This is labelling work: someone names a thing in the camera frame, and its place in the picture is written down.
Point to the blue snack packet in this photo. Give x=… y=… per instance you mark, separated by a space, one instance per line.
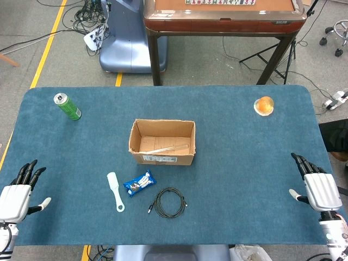
x=140 y=183

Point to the green drink can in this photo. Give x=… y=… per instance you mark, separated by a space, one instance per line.
x=69 y=108

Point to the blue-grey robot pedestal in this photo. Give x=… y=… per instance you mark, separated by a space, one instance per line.
x=127 y=40

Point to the brown mahjong table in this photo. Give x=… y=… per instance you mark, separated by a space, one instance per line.
x=217 y=25

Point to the black tripod stand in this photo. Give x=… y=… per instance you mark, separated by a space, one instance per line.
x=293 y=49

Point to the white power strip with plugs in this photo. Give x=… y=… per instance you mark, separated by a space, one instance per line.
x=91 y=40

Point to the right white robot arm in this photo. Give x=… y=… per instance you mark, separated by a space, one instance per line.
x=334 y=233

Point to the face-up mahjong tile row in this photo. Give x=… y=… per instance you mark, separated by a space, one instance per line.
x=217 y=2

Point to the orange fruit jelly cup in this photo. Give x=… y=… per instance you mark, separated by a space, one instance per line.
x=264 y=106

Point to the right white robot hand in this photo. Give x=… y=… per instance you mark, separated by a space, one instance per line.
x=322 y=193

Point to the white and grey power strip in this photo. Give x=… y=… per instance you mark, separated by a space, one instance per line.
x=333 y=103

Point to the clear plastic bag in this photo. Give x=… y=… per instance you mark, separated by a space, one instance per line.
x=250 y=254

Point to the blue felt table mat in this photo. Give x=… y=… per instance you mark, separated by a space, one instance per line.
x=231 y=163

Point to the chrome stool with casters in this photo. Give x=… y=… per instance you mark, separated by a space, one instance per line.
x=341 y=27

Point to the blue-grey robot own base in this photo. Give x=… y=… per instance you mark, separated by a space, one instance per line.
x=171 y=254

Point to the person in black clothes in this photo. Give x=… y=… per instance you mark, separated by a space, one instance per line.
x=337 y=136

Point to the light wooden leg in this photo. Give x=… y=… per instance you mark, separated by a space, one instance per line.
x=9 y=61

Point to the open cardboard box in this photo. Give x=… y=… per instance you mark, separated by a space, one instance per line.
x=163 y=160

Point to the mint green plastic brush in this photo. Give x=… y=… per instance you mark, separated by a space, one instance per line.
x=112 y=180

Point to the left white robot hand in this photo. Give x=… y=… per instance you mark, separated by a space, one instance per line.
x=15 y=201

